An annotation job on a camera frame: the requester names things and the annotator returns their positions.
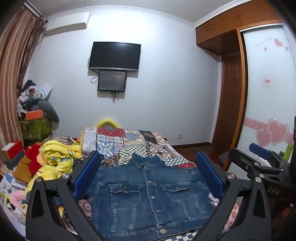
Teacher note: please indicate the yellow printed garment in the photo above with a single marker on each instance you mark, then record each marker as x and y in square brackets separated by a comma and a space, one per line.
[57, 158]

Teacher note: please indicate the striped brown curtain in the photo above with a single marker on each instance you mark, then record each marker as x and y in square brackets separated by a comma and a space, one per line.
[18, 42]

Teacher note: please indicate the white air conditioner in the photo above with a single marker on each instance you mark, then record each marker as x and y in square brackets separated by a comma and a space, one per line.
[72, 22]

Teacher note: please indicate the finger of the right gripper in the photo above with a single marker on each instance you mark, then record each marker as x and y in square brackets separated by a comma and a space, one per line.
[263, 153]

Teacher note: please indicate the green patterned cloth pile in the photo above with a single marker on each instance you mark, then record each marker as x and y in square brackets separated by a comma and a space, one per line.
[36, 129]

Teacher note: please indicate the red and white box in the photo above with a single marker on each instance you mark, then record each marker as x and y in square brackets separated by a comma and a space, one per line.
[12, 149]

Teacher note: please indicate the dark grey plush item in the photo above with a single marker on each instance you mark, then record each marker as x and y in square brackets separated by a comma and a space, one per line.
[49, 110]

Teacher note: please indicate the orange box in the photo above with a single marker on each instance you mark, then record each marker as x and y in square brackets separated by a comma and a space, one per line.
[35, 114]

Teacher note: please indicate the red plush item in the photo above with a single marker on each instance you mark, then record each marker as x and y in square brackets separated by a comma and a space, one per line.
[31, 153]

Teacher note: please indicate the black wall television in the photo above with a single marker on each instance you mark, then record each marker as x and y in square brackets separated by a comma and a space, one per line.
[115, 56]

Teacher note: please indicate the small black wall monitor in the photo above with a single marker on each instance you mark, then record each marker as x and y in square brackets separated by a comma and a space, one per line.
[112, 81]

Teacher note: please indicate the blue denim jacket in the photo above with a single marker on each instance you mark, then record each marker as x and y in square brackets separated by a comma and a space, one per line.
[147, 200]

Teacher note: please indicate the yellow curved headrest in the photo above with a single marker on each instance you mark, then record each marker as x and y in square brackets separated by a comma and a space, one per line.
[107, 122]

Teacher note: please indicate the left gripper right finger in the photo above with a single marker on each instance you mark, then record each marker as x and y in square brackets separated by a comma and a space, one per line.
[253, 221]

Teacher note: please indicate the wooden wardrobe cabinet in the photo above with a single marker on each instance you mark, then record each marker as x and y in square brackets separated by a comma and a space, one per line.
[219, 34]

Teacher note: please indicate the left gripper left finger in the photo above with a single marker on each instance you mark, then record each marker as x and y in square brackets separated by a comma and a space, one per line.
[43, 221]

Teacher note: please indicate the patchwork patterned bedspread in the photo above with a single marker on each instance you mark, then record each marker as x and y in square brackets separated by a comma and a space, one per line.
[118, 145]

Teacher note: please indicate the brown wooden door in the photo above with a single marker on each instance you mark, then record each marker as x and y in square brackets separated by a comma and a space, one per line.
[229, 102]

